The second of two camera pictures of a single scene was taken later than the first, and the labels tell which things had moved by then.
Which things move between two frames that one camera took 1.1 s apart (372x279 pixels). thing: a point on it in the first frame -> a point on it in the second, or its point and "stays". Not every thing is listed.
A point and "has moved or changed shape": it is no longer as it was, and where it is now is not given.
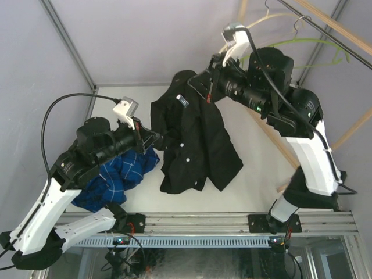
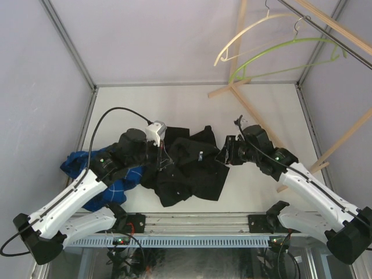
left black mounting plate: (136, 223) stays
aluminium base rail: (327, 222) stays
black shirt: (196, 146) has moved or changed shape
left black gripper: (147, 138) -> (162, 159)
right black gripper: (208, 85) -> (227, 153)
